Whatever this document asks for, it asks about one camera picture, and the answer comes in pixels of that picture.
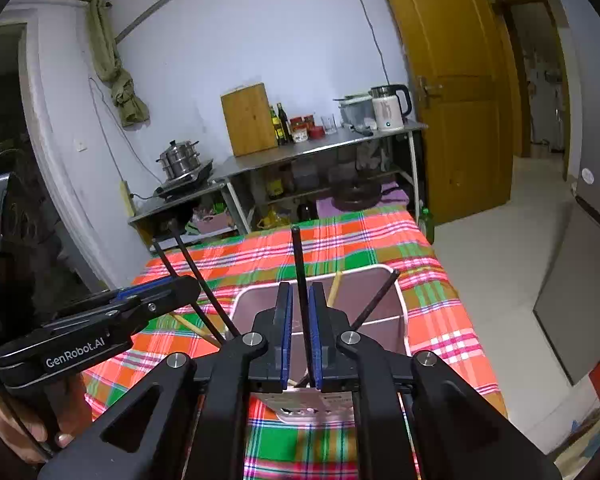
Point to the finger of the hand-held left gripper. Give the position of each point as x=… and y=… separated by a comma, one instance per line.
x=170, y=292
x=130, y=290

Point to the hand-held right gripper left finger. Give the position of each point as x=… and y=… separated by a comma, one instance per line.
x=287, y=340

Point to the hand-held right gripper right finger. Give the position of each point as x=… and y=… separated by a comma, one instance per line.
x=316, y=340

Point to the black chopstick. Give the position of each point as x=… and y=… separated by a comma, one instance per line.
x=190, y=292
x=377, y=297
x=300, y=270

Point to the beige wooden chopstick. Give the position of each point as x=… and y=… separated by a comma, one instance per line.
x=195, y=330
x=334, y=287

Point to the pink utensil holder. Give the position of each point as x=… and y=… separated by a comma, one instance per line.
x=370, y=305

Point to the person's left hand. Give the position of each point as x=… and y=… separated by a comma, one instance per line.
x=15, y=435

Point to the pink basket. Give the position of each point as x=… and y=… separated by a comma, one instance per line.
x=212, y=222

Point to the low steel table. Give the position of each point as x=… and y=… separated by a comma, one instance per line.
x=170, y=205

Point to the plaid tablecloth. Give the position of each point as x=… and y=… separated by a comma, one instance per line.
x=430, y=320

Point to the steel steamer pot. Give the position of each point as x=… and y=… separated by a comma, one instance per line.
x=179, y=160

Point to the dark wok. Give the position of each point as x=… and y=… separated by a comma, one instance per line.
x=355, y=196

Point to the green bottle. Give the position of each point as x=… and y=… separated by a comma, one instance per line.
x=427, y=225

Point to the purple cloth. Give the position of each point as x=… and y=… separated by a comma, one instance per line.
x=395, y=194

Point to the wooden cutting board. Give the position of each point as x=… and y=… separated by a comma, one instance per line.
x=249, y=120

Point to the dark oil bottle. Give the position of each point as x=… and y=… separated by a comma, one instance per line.
x=285, y=125
x=276, y=127

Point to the tall steel counter table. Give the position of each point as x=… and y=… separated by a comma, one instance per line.
x=330, y=142

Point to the red lidded jar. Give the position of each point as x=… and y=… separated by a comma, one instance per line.
x=300, y=129

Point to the clear drinking glass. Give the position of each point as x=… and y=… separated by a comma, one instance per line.
x=329, y=125

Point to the olive green curtain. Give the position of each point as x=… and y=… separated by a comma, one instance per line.
x=115, y=75

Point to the white rice cooker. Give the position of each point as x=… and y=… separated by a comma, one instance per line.
x=356, y=110

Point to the white electric kettle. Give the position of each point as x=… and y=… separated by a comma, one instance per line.
x=387, y=110

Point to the grey refrigerator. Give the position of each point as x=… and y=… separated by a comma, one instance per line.
x=585, y=260

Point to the wooden door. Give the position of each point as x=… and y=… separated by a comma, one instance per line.
x=455, y=85

